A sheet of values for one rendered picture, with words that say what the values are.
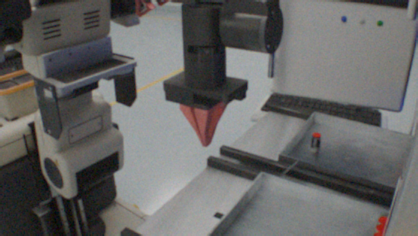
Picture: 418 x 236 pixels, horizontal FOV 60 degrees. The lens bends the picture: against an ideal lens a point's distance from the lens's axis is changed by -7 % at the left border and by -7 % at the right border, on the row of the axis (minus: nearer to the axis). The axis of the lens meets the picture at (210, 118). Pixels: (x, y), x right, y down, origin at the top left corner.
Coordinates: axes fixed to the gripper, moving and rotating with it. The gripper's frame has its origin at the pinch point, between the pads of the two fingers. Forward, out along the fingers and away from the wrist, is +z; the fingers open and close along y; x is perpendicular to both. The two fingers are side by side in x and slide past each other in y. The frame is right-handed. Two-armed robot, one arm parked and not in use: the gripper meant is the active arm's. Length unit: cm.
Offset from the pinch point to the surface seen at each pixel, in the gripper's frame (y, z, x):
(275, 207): 6.1, 20.4, 14.8
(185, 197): -11.0, 20.3, 8.8
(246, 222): 3.0, 20.4, 8.3
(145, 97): -191, 103, 200
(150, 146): -132, 105, 134
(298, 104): -11, 25, 75
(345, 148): 12, 20, 44
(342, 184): 16.0, 18.9, 26.4
